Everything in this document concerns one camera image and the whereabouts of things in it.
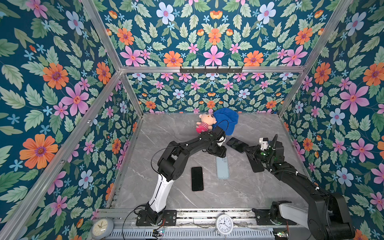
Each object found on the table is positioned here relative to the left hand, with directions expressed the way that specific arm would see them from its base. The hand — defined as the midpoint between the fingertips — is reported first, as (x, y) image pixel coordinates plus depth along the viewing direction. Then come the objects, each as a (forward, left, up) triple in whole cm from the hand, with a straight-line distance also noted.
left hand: (225, 151), depth 92 cm
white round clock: (-38, +6, -2) cm, 38 cm away
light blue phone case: (-7, +2, -5) cm, 9 cm away
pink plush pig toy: (+26, +9, 0) cm, 28 cm away
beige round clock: (-36, +63, -1) cm, 72 cm away
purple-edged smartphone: (-13, +18, -8) cm, 24 cm away
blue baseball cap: (+30, -7, -4) cm, 31 cm away
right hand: (-3, -9, +9) cm, 13 cm away
